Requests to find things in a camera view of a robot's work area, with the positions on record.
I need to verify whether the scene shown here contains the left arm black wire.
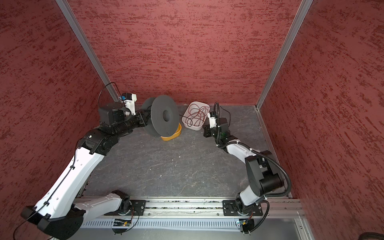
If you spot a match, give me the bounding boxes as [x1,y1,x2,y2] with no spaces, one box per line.
[12,82,124,240]

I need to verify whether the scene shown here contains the white plastic tray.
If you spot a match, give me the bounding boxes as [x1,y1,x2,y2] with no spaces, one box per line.
[182,101,211,131]

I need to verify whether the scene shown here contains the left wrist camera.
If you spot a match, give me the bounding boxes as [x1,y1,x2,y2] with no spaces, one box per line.
[99,93,137,125]

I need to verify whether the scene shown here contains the aluminium corner post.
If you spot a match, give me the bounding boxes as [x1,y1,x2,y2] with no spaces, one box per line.
[56,0,120,102]
[256,0,313,112]

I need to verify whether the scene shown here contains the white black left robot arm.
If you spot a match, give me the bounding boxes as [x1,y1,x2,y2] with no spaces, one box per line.
[21,110,151,240]

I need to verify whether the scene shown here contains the aluminium corner post right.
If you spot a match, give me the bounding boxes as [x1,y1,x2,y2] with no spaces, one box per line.
[256,0,313,112]

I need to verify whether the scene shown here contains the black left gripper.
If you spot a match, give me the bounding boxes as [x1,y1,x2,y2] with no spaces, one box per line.
[114,109,152,138]

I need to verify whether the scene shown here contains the yellow plastic tray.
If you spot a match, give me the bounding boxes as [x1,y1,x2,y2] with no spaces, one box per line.
[161,123,182,142]

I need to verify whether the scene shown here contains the aluminium corner post left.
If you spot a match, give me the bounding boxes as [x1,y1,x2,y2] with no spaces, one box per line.
[56,0,120,102]

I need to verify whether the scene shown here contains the left small circuit board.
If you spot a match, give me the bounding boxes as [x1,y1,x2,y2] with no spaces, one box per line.
[112,219,132,235]

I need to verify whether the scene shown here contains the grey perforated cable spool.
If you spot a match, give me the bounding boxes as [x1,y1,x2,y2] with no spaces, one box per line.
[141,95,179,137]

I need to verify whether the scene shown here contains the red thin cable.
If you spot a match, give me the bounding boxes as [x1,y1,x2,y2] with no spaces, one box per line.
[185,103,210,127]

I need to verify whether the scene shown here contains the right small circuit board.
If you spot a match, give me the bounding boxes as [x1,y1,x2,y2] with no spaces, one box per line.
[238,219,255,235]

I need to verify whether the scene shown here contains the black corrugated cable conduit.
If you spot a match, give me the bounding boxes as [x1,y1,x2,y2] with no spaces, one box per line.
[213,101,292,198]

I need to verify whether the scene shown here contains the small circuit board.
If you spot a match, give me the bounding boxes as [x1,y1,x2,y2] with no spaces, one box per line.
[112,219,132,235]
[238,219,255,235]

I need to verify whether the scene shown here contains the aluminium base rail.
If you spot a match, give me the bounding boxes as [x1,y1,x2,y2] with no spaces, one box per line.
[64,197,305,218]

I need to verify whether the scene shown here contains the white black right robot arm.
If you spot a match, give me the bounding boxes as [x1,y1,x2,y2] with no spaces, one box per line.
[203,117,285,215]

